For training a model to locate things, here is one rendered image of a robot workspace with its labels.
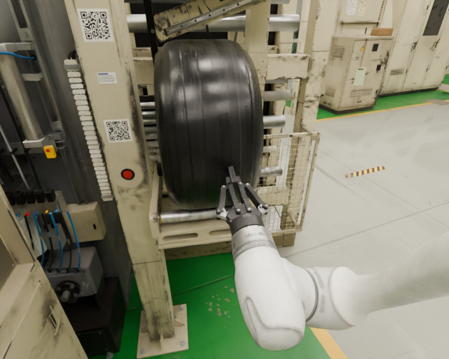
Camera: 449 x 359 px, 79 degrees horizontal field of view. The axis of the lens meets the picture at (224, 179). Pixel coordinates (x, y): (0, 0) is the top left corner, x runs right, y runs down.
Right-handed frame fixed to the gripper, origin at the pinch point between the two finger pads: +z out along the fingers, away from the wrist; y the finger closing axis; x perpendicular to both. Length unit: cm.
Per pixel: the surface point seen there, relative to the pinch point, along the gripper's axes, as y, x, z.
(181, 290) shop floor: 21, 122, 38
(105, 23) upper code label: 30, -32, 29
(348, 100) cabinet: -284, 143, 362
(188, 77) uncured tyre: 9.5, -21.9, 16.2
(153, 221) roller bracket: 24.5, 23.5, 9.3
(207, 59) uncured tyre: 3.9, -24.8, 21.6
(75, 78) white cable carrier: 41, -19, 28
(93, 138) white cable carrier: 40.4, -0.6, 25.3
